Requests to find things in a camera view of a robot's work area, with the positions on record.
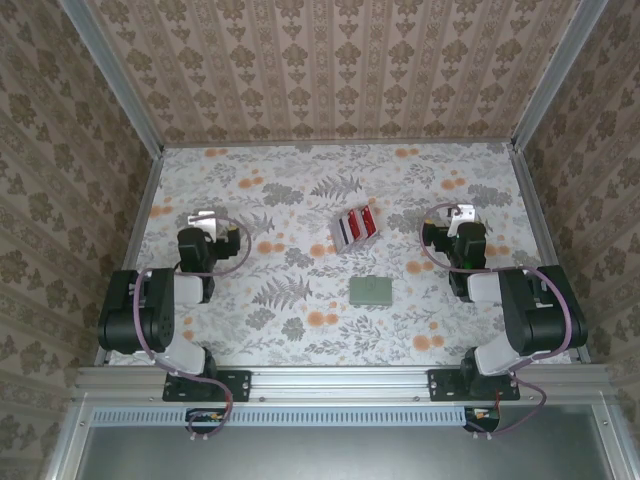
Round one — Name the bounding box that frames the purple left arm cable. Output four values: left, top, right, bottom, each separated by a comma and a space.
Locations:
130, 214, 251, 442

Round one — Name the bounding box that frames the grey slotted cable duct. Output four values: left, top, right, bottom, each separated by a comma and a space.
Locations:
92, 405, 469, 427

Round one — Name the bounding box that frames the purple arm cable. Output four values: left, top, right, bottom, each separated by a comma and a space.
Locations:
130, 214, 251, 442
420, 202, 574, 441

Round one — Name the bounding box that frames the clear acrylic card stand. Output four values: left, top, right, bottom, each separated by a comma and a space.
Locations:
329, 203, 382, 255

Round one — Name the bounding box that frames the aluminium side rail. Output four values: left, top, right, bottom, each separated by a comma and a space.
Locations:
512, 144, 591, 366
94, 147, 166, 366

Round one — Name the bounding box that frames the aluminium front rail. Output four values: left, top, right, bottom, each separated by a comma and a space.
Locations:
74, 364, 615, 401

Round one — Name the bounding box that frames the green card holder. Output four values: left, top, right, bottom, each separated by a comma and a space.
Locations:
348, 275, 394, 307

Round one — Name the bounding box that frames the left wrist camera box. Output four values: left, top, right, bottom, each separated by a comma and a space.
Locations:
187, 209, 218, 240

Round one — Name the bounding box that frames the floral table cover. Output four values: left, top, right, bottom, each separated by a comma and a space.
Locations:
107, 143, 574, 367

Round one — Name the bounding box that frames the small wired circuit board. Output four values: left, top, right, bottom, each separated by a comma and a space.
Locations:
185, 407, 235, 442
462, 403, 502, 442

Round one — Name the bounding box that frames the aluminium frame post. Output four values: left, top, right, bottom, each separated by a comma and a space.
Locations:
512, 0, 612, 151
58, 0, 166, 156

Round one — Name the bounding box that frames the sheet metal panel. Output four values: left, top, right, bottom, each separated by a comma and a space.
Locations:
74, 424, 616, 480

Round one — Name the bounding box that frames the red card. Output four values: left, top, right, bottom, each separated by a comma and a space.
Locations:
348, 209, 366, 244
362, 204, 380, 239

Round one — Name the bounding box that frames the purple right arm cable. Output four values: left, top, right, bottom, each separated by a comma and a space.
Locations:
420, 202, 574, 441

